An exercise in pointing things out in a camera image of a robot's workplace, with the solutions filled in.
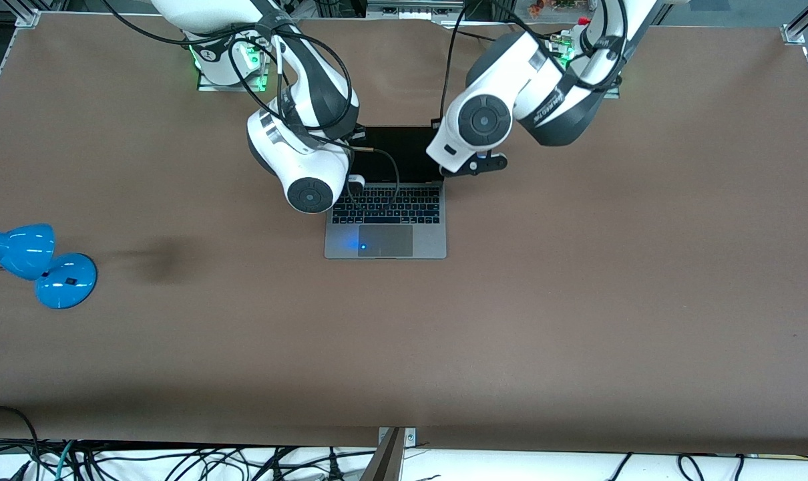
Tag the grey laptop with black keyboard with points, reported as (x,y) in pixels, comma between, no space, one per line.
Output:
(404,240)

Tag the blue desk lamp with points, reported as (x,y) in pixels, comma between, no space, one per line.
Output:
(63,284)

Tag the aluminium frame corner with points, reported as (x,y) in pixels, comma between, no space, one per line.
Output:
(804,23)
(23,13)

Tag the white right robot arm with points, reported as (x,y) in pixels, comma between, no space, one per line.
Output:
(310,160)

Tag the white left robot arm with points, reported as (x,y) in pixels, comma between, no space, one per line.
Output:
(484,120)

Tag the metal bracket with screws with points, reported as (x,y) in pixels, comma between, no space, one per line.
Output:
(394,454)

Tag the black left camera mount plate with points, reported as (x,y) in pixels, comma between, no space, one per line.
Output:
(484,164)

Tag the brown table cover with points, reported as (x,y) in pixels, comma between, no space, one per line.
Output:
(404,347)

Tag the grey power strip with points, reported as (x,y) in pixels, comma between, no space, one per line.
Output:
(414,10)

